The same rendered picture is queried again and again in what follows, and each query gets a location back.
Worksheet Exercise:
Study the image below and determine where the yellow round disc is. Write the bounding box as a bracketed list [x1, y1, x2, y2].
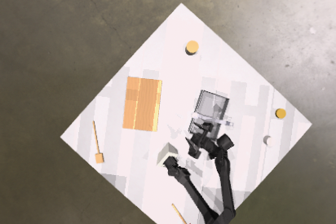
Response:
[275, 108, 286, 118]

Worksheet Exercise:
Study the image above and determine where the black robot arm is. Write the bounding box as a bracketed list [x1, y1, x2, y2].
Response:
[163, 133, 236, 224]

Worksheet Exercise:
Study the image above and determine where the light wooden board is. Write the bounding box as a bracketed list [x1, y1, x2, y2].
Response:
[122, 77, 162, 132]

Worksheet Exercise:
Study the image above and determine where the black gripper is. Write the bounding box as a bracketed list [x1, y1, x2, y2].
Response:
[186, 122, 214, 159]

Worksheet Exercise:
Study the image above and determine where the grey cylinder with orange top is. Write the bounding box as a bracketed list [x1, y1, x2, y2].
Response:
[185, 40, 199, 55]

